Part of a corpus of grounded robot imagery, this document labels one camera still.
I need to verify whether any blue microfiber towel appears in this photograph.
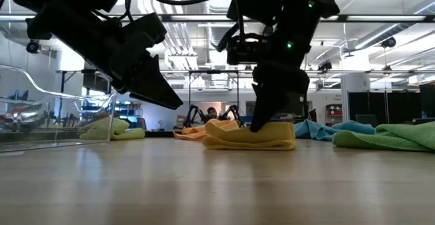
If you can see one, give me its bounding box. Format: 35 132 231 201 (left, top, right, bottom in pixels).
294 118 377 141

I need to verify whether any lime microfiber towel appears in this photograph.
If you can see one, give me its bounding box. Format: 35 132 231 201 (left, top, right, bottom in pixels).
77 116 146 141

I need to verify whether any yellow microfiber towel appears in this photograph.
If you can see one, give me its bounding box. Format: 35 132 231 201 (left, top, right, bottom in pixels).
202 121 296 151

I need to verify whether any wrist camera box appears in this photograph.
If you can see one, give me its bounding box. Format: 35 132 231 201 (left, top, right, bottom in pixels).
120 12 168 49
226 34 273 66

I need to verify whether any small black mounted camera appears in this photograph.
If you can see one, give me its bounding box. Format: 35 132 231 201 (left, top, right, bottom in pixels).
380 36 397 49
26 40 40 54

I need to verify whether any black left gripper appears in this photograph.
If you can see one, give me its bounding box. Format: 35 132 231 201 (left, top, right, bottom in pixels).
25 0 184 109

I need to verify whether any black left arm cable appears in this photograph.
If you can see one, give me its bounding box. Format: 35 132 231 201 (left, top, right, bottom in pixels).
91 0 135 24

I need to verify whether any black hanging screen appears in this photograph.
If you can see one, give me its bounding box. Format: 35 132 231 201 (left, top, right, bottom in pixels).
82 71 112 94

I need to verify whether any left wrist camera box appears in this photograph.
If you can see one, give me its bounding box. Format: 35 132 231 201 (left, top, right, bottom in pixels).
120 12 168 49

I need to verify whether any small red drawer shelf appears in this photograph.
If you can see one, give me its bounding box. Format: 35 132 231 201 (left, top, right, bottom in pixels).
325 103 343 126

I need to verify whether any black computer monitor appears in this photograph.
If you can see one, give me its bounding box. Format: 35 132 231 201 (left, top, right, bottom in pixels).
277 92 309 118

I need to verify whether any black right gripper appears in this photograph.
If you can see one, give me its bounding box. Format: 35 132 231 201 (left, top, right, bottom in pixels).
250 17 312 133

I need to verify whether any clear plastic bin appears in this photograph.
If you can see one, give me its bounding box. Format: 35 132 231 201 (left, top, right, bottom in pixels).
0 63 119 154

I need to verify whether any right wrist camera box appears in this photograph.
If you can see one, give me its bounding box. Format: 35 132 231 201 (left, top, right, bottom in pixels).
226 34 273 66

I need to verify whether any black cabinet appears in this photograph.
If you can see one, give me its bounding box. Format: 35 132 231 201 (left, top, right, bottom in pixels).
419 84 435 119

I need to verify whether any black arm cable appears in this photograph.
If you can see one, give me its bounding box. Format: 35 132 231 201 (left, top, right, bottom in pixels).
148 0 245 51
91 0 135 24

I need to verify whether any green microfiber towel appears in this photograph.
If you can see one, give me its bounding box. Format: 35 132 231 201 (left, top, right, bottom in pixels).
332 121 435 153

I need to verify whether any silver ventilation duct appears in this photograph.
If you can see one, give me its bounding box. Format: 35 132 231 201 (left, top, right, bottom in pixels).
203 0 239 51

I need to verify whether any orange microfiber towel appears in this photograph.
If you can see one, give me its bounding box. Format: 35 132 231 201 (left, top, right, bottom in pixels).
173 118 241 141

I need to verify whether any black metal station frame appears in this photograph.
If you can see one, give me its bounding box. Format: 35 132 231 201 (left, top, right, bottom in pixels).
188 69 241 117

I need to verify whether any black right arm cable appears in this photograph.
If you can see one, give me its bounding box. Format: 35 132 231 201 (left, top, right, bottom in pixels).
148 0 245 51

